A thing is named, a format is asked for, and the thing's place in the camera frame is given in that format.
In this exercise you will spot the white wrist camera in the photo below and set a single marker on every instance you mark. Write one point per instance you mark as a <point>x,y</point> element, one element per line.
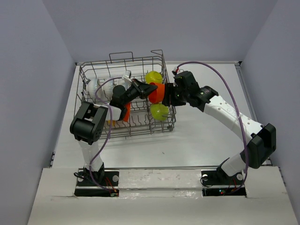
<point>176,71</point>
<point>127,77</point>

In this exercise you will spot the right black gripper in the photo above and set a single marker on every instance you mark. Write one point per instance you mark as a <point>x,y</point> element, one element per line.
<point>169,89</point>

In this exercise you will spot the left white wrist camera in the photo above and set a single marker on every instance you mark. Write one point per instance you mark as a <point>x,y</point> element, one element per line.
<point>127,77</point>

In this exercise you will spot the orange square plastic bowl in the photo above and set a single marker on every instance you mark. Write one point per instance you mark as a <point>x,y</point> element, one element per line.
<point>158,94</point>

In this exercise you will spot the white round bowl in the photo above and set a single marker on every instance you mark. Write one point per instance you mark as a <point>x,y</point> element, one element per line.
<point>122,83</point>
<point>107,89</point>
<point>92,86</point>

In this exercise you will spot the green plastic bowl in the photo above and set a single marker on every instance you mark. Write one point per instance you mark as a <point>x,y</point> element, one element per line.
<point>153,77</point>

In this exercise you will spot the white square bowl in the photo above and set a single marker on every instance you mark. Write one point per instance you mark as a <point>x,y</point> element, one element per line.
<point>159,111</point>

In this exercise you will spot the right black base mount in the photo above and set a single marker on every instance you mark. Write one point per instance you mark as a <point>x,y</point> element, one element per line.
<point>213,186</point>

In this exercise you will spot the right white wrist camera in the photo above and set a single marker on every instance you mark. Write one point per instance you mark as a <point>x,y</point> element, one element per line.
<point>176,71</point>

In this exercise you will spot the yellow plastic bowl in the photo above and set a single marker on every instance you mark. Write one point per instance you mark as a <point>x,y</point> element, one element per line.
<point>111,123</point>

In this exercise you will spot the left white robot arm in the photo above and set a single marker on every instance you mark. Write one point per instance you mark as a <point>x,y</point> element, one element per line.
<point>92,125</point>

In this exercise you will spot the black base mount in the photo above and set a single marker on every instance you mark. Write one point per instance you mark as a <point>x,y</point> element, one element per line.
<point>86,187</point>
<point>213,186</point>

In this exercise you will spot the orange round plastic bowl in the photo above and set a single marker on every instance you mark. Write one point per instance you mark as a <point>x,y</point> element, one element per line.
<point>127,114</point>

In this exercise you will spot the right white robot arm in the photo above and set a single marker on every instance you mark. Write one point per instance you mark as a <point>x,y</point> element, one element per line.
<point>260,139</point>

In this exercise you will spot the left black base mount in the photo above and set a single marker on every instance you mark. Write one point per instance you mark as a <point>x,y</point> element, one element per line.
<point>86,187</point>

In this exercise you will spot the grey wire dish rack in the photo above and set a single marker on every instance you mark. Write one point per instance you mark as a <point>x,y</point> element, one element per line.
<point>140,120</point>

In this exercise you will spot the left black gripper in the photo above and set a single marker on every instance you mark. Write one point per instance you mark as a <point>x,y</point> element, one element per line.
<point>143,90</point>

